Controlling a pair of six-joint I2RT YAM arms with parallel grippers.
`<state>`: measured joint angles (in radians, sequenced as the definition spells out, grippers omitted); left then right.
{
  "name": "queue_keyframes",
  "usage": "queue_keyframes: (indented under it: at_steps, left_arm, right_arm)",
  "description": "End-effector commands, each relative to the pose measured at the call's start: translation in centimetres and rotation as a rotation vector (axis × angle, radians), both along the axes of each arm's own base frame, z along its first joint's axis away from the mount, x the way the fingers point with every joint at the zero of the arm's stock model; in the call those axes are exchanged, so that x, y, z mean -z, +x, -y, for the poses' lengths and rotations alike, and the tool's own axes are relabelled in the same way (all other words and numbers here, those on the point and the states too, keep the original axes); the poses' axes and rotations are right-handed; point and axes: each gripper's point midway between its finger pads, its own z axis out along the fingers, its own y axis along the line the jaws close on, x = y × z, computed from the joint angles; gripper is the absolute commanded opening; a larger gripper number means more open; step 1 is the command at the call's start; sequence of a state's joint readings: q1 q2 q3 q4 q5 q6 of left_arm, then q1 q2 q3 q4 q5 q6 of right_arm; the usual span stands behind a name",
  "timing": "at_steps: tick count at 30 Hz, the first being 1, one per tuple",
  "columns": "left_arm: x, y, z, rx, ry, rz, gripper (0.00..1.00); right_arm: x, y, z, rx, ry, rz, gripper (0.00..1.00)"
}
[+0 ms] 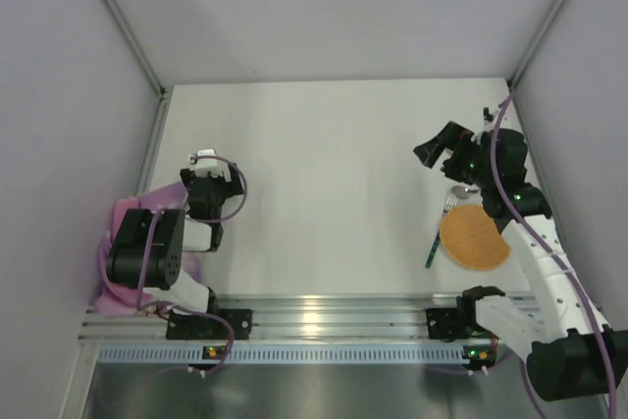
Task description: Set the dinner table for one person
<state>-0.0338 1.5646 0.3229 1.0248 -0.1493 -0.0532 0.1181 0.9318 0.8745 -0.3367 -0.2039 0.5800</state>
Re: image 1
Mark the spoon with teal handle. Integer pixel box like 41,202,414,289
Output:
450,185,480,200

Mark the fork with teal handle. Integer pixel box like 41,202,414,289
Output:
424,194,457,269

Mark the woven wicker plate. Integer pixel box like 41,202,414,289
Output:
439,204,511,271

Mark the purple Frozen placemat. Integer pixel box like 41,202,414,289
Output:
91,182,204,316

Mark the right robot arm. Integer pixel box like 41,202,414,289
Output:
413,122,627,401

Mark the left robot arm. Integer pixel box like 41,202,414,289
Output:
95,165,247,316

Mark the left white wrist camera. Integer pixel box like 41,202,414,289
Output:
188,148,221,175

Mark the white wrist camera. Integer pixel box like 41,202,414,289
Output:
188,148,221,175
479,106,502,136

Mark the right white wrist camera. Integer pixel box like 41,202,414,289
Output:
479,106,502,136

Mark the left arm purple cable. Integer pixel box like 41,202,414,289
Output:
134,155,249,381

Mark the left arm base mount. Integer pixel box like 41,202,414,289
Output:
166,309,253,340

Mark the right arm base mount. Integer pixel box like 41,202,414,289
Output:
425,307,492,342

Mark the slotted cable duct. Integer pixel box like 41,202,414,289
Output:
98,344,496,364

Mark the aluminium rail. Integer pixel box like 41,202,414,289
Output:
78,293,455,342

